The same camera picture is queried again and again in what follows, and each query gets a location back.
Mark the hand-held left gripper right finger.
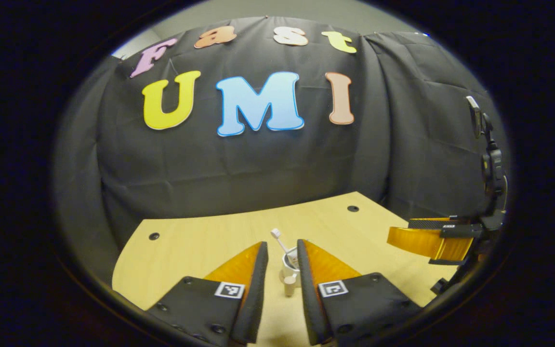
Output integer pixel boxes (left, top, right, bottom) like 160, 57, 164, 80
297, 239, 423, 346

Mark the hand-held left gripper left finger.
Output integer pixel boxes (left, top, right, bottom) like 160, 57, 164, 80
145, 241, 269, 347

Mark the white cup with wooden handle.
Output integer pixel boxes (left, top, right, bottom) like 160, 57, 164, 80
279, 247, 302, 297

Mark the pink toothbrush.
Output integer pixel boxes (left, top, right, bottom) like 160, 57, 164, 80
271, 228, 297, 266

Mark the light wooden desktop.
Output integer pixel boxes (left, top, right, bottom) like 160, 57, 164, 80
112, 191, 459, 347

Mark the black backdrop cloth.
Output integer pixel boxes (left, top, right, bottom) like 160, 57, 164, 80
53, 17, 509, 285

